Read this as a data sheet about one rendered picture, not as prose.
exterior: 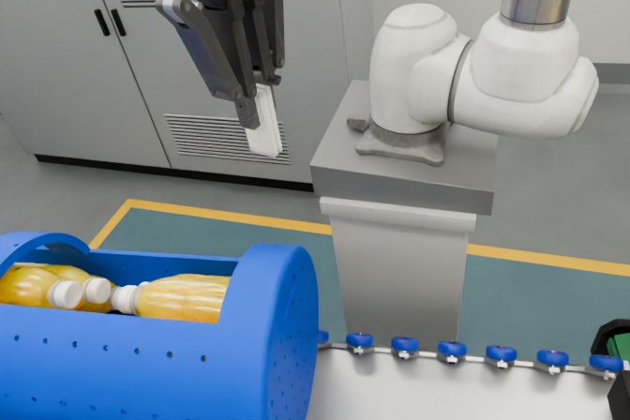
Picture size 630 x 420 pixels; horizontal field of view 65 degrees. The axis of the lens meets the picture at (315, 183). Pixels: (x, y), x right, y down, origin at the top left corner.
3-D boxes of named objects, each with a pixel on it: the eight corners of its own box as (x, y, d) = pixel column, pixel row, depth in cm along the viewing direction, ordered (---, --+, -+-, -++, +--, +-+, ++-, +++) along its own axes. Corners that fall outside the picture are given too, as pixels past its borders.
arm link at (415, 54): (387, 87, 111) (391, -12, 97) (468, 104, 103) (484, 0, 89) (355, 124, 101) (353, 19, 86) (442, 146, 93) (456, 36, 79)
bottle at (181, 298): (270, 272, 66) (145, 264, 70) (254, 311, 60) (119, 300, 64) (277, 310, 69) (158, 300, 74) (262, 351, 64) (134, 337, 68)
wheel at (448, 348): (436, 340, 78) (436, 353, 78) (465, 344, 77) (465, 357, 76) (439, 338, 82) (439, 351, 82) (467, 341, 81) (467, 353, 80)
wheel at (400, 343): (423, 337, 82) (422, 350, 81) (397, 334, 84) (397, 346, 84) (412, 339, 78) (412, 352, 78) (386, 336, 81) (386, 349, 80)
